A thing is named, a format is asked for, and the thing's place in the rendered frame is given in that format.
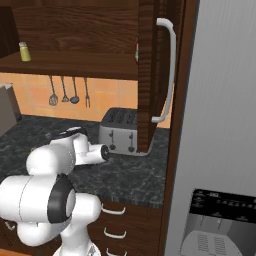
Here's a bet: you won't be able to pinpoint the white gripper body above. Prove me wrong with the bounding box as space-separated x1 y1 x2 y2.
61 126 89 139

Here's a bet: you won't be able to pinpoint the yellow-green shaker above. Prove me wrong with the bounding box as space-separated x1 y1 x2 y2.
18 41 33 63

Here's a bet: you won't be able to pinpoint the dark wood cabinet door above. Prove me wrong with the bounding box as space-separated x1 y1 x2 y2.
137 0 188 157
0 5 21 60

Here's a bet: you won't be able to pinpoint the hanging grey ladle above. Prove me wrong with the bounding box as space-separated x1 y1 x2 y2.
69 76 81 105

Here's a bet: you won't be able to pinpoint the hanging grey meat fork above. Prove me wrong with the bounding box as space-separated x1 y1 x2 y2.
83 77 91 109

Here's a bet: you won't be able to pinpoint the hanging grey spatula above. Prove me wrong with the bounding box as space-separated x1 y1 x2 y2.
59 76 70 104

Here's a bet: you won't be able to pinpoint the silver four-slot toaster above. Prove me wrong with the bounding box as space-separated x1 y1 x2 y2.
98 106 148 156

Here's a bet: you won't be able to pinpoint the dark wood side panel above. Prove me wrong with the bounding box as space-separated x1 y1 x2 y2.
157 0 202 256

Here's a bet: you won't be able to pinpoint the dark wood drawer front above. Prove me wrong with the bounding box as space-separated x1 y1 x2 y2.
88 222 163 254
95 244 161 256
99 198 165 234

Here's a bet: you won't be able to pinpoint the grey fridge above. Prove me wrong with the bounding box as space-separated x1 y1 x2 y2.
164 0 256 256

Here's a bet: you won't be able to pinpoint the white drawer handle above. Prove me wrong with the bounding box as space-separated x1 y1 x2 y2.
3 219 17 232
105 247 129 256
100 204 127 216
102 227 128 240

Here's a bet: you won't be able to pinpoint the dark wood wall cabinet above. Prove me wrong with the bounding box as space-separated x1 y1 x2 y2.
0 0 140 81

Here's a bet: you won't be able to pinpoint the white cabinet door handle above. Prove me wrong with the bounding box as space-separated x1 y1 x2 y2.
151 17 178 125

